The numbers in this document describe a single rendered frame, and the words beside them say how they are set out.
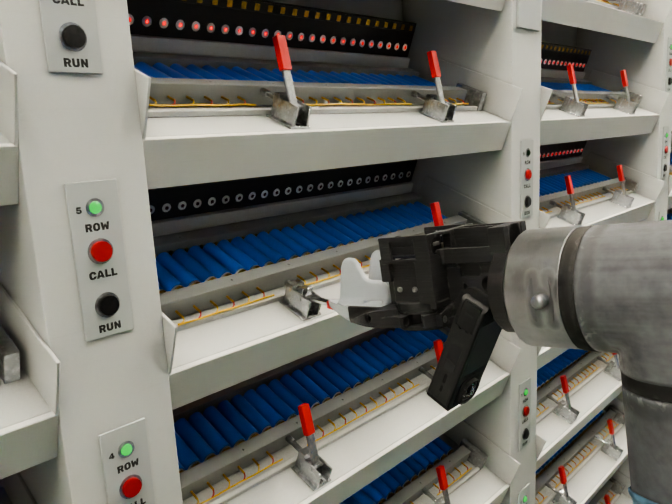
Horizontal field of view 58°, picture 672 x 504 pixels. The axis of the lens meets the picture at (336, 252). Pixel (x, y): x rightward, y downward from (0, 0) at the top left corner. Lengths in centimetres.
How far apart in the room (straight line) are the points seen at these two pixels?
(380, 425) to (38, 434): 46
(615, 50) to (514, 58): 70
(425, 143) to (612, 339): 43
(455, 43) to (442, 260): 57
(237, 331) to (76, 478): 19
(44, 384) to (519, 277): 36
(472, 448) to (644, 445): 69
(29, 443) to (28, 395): 4
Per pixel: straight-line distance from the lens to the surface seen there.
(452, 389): 54
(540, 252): 45
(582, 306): 43
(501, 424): 109
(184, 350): 58
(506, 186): 98
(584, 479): 155
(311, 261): 72
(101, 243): 50
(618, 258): 42
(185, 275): 66
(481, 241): 51
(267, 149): 60
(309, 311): 66
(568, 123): 116
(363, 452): 80
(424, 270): 50
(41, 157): 49
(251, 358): 61
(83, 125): 50
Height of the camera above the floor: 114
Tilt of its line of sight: 11 degrees down
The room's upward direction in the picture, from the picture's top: 3 degrees counter-clockwise
